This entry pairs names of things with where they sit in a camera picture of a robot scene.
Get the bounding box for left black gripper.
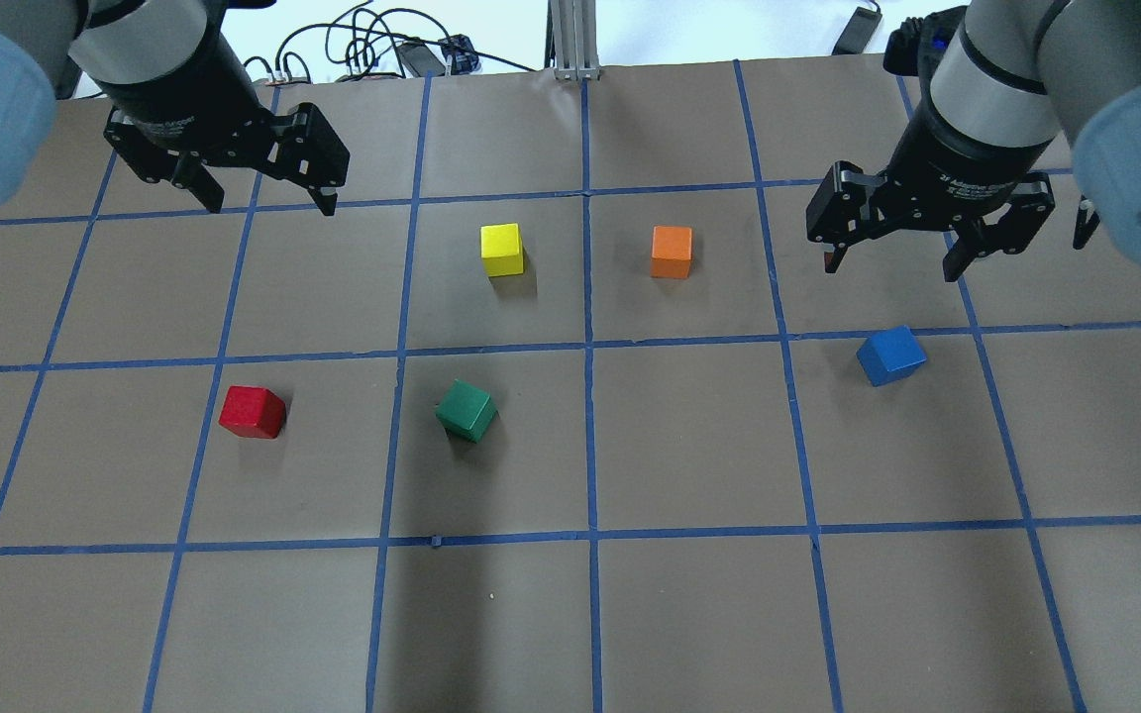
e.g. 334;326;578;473
68;22;353;217

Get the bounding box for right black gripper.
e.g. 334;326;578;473
806;94;1057;281

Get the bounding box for red wooden block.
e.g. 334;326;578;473
218;384;288;441

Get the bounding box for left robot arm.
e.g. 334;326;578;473
0;1;353;216

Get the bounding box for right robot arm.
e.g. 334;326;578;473
806;1;1141;281

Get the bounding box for blue wooden block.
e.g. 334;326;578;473
856;325;928;387

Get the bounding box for orange wooden block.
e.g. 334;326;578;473
649;225;694;279

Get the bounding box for yellow wooden block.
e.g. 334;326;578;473
479;222;525;278

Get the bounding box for green wooden block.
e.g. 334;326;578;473
435;379;497;444

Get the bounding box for black power adapter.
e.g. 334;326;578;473
395;38;448;78

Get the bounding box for tangled black cables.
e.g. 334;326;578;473
244;0;539;84

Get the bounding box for aluminium extrusion post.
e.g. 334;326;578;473
545;0;601;81

